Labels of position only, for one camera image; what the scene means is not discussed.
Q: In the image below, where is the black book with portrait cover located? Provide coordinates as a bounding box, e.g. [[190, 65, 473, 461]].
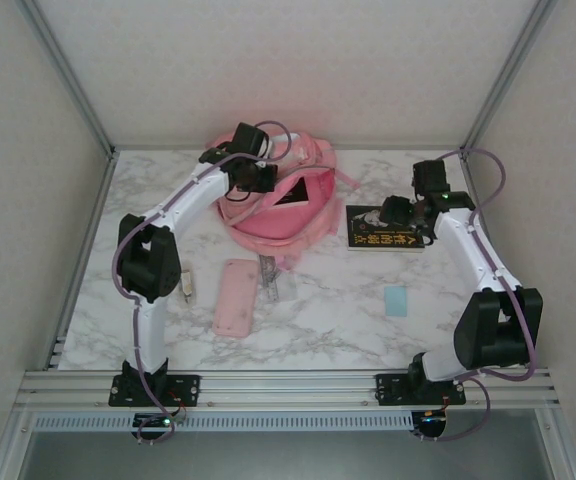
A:
[[346, 204, 427, 254]]

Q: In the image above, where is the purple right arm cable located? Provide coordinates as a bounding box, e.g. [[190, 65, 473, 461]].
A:
[[417, 148, 540, 444]]

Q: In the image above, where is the aluminium frame post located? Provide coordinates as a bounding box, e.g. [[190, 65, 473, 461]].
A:
[[457, 0, 560, 161], [17, 0, 119, 161]]

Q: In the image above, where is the black book with orange title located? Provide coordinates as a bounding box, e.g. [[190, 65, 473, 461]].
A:
[[271, 179, 318, 209]]

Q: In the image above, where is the pink school backpack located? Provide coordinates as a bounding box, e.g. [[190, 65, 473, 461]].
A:
[[202, 130, 362, 271]]

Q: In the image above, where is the clear straight ruler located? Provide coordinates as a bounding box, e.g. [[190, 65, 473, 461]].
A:
[[259, 256, 280, 302]]

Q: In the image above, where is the clear plastic ruler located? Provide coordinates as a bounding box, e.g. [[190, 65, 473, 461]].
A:
[[256, 253, 295, 304]]

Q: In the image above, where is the aluminium table side rail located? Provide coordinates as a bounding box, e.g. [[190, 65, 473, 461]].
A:
[[46, 149, 120, 371], [460, 149, 528, 369]]

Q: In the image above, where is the aluminium frame crossbar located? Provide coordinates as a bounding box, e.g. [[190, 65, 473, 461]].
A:
[[111, 144, 465, 153]]

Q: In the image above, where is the aluminium lower frame leg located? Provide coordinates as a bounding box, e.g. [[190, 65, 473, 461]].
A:
[[0, 407, 37, 480], [535, 407, 576, 480]]

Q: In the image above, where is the white slotted cable duct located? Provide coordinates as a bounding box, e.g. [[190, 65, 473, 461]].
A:
[[32, 412, 414, 432]]

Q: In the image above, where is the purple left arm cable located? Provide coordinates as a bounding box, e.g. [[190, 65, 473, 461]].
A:
[[110, 119, 294, 446]]

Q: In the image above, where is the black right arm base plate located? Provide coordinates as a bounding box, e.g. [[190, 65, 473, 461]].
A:
[[375, 373, 468, 406]]

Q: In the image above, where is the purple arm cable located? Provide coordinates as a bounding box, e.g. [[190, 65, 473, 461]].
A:
[[417, 148, 540, 444], [110, 119, 294, 446]]

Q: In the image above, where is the pink pencil case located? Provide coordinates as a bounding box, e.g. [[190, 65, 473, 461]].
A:
[[211, 257, 260, 338]]

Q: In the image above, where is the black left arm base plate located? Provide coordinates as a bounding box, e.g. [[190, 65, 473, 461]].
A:
[[109, 374, 202, 407]]

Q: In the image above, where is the aluminium mounting rail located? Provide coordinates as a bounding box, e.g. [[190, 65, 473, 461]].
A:
[[15, 368, 562, 409]]

